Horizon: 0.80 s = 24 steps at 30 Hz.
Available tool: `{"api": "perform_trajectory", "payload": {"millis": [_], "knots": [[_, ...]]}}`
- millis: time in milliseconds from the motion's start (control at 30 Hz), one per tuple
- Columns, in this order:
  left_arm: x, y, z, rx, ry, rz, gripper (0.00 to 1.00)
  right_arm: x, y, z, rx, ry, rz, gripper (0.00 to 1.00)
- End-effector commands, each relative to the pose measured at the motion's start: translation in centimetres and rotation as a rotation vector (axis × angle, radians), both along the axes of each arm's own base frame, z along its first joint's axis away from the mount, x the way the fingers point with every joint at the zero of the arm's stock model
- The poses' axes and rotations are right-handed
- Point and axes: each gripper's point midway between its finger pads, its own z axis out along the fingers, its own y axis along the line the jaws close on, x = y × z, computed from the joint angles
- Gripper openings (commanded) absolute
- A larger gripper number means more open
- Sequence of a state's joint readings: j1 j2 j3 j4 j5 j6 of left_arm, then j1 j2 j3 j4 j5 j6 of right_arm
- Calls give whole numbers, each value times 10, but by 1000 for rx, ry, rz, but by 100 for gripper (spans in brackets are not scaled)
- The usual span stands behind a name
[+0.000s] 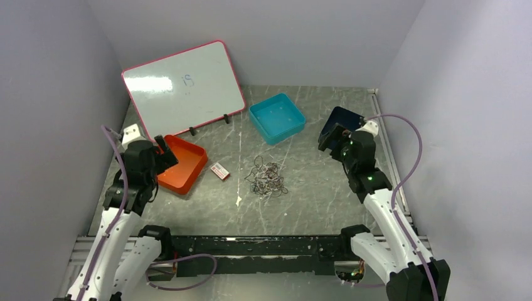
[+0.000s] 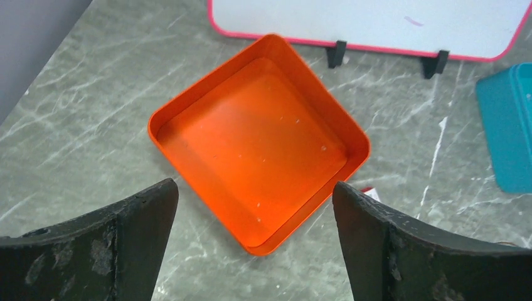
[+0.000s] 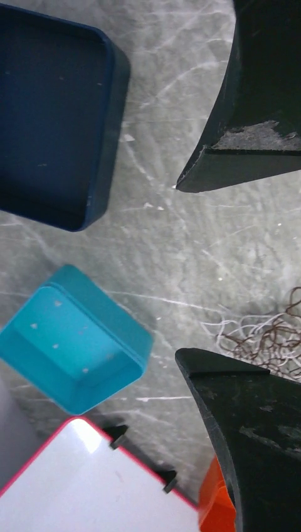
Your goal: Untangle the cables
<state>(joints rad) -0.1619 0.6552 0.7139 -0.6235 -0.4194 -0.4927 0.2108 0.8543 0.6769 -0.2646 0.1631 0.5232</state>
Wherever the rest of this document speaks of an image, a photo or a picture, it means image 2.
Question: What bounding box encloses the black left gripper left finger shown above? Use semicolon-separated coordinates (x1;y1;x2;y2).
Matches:
1;178;179;300

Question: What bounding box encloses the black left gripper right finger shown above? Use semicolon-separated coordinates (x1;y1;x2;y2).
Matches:
332;182;531;300

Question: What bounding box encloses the small red white card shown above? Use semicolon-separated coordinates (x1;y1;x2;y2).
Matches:
361;187;381;202

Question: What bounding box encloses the orange square tray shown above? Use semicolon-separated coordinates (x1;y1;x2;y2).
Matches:
147;34;371;256

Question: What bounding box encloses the teal square tray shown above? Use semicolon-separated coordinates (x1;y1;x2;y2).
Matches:
476;62;531;194

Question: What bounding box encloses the pink framed whiteboard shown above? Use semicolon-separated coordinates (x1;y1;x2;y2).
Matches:
207;0;531;62

